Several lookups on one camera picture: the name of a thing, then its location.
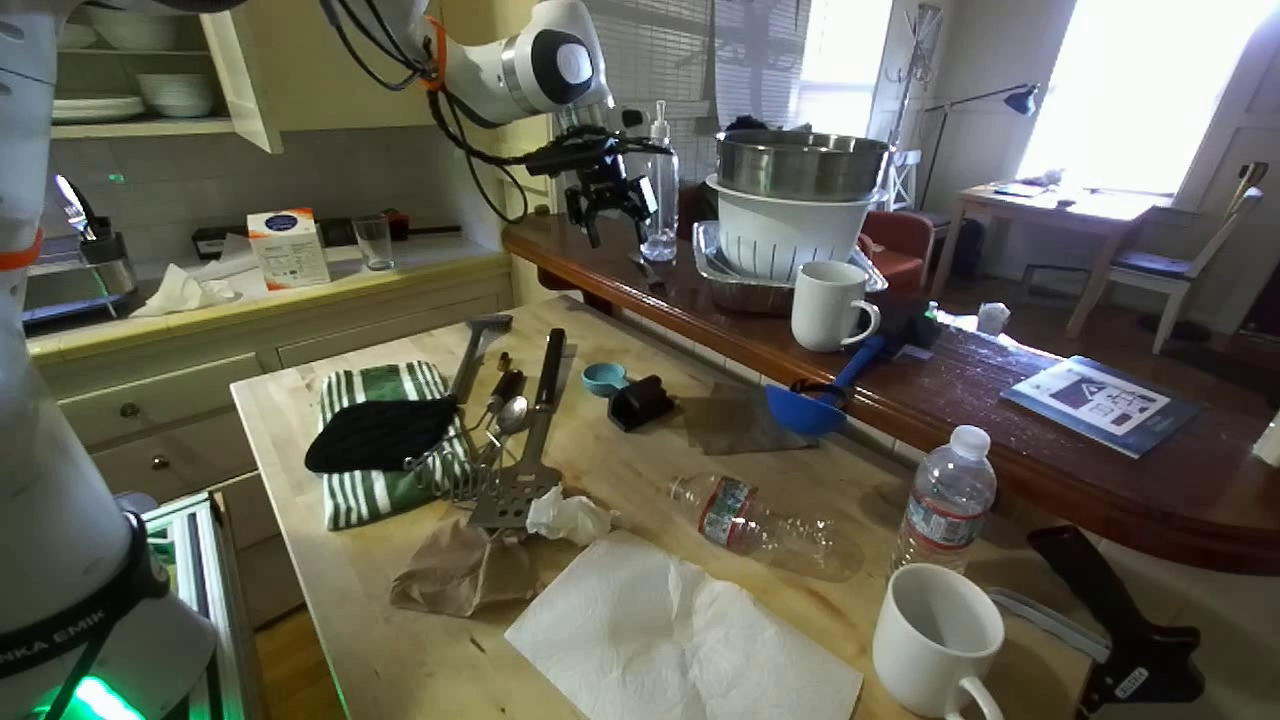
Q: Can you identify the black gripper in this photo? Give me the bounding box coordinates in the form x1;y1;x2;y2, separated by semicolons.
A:
559;154;666;255

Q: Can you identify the teal measuring cup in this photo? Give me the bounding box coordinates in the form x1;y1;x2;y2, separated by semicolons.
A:
579;354;635;400

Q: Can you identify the white mug with fork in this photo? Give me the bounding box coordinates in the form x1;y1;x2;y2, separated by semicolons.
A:
787;255;890;354

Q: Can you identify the clear hand sanitizer bottle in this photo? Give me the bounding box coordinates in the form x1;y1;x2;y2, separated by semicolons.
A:
635;95;690;266

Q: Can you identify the small black pouch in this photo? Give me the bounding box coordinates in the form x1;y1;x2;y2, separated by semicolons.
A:
607;372;681;435

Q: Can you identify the stainless steel bowl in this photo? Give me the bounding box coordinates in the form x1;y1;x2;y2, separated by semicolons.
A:
712;122;896;208

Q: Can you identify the kitchen utensils pile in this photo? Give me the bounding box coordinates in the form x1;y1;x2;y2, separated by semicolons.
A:
466;323;572;541

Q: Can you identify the drinking glass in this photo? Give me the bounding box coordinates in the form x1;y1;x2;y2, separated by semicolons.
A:
349;211;400;275

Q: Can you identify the blue bowl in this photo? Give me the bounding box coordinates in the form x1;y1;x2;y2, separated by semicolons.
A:
765;327;899;439

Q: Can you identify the crumpled white tissue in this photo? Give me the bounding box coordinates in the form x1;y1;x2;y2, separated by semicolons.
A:
524;481;619;549

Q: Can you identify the black cloth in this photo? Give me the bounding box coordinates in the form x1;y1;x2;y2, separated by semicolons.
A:
302;395;466;475

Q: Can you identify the white carton box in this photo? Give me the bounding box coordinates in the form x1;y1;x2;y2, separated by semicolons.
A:
245;203;338;296

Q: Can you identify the crushed plastic bottle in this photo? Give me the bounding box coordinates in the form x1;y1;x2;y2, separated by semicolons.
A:
668;470;873;579

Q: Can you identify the green white striped towel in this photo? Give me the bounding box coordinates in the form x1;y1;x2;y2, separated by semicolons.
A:
312;354;485;537

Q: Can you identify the crumpled brown paper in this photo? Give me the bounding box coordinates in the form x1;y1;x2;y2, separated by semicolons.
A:
388;512;552;624

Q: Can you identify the white paper napkin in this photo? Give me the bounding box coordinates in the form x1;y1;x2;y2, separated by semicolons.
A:
502;532;869;720

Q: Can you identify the blue desk lamp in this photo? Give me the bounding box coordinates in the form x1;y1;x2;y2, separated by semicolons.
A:
918;80;1043;193

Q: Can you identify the upright plastic water bottle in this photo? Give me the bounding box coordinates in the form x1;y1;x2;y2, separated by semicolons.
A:
896;421;1004;570

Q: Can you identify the cream kitchen counter with drawers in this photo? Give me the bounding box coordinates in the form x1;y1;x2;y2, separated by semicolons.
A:
24;250;522;630

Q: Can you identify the wooden desk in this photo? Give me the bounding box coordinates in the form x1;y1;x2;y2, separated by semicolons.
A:
929;175;1181;300

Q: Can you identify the dark wooden bar counter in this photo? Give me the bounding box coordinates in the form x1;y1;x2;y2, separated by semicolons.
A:
502;211;1280;579

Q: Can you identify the white bowl on shelf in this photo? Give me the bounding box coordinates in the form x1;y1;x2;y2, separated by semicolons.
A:
132;66;224;122

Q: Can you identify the knife holder with utensils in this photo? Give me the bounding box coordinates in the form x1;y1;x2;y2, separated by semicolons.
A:
54;171;146;303

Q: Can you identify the blue magazine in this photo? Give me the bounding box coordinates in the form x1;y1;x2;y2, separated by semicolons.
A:
998;350;1200;463

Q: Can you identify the empty white mug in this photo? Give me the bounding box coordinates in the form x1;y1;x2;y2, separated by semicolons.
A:
869;561;1014;720

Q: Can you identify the stack of white plates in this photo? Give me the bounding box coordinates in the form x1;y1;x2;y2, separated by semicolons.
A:
54;93;148;126

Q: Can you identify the white wooden chair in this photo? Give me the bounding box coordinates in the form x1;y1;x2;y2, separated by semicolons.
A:
1064;158;1274;359

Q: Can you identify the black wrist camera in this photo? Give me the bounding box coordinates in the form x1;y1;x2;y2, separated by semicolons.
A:
522;122;633;180

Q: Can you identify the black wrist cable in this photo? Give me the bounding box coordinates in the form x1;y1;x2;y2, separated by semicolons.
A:
316;0;541;228

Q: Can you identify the black spatula with steel handle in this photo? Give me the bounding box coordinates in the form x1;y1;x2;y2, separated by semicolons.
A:
443;310;522;413

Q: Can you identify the black handled spoon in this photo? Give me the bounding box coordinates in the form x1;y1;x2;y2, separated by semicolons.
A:
485;347;536;444

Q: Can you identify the cream wall cabinet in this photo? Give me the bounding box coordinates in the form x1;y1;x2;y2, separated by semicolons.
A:
47;0;289;158

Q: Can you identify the aluminium robot stand frame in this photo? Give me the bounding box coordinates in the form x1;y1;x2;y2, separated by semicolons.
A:
132;483;273;720

